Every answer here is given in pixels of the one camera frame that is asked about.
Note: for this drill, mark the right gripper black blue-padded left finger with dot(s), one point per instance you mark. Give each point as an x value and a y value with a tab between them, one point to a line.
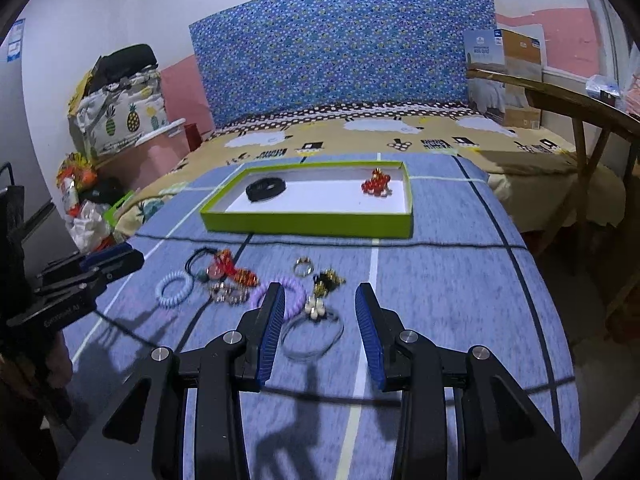
261	332

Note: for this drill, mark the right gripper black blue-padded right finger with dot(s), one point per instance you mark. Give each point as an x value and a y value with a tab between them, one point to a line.
378	329

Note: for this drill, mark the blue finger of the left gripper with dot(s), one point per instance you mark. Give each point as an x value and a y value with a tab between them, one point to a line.
104	256

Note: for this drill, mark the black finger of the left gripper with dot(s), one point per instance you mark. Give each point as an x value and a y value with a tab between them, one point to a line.
122	266

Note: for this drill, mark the rhinestone metal brooch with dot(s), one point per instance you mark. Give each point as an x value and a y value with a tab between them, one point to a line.
225	293

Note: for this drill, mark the pearl flower black hair band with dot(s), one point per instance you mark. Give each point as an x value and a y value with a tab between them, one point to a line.
312	333

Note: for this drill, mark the black gold hair clip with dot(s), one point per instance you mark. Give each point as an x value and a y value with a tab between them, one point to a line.
326	282

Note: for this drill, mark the white plastic bag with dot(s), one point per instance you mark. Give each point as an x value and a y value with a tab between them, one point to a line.
89	229

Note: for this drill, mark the orange yellow snack bags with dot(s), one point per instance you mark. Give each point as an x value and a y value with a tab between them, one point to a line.
75	175

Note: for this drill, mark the pink storage box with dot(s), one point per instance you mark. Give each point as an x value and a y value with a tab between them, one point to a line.
150	158

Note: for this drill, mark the blue plaid bed blanket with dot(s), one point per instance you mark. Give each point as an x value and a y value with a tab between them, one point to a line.
463	277

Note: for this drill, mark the pineapple print storage bag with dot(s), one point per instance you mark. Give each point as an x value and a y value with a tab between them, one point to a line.
115	116

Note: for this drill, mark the green shallow tray box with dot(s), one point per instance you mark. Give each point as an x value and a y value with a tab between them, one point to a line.
349	198

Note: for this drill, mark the black bag on top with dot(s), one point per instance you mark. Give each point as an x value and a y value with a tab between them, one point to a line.
122	63

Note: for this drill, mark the beige cartoon bed sheet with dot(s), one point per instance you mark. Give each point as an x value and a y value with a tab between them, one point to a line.
530	170

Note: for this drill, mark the blue patterned headboard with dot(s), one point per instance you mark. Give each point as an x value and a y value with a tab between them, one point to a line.
266	57

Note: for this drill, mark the brown wooden table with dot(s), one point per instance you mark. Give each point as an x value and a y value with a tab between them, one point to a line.
593	123

